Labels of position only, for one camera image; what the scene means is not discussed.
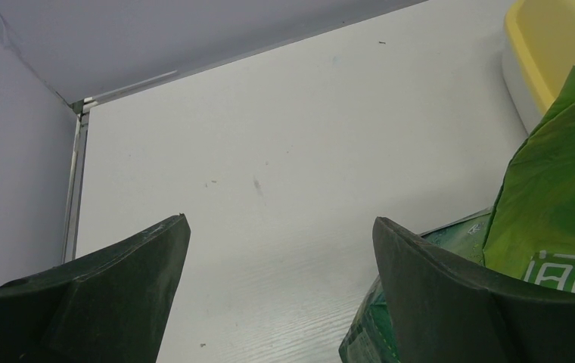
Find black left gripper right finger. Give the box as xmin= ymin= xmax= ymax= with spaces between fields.
xmin=372 ymin=217 xmax=575 ymax=362

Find green cat litter bag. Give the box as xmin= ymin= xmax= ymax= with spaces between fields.
xmin=338 ymin=67 xmax=575 ymax=362

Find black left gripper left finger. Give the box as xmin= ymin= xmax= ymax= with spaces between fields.
xmin=0 ymin=214 xmax=191 ymax=362

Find yellow litter box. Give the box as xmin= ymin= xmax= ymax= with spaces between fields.
xmin=502 ymin=0 xmax=575 ymax=132

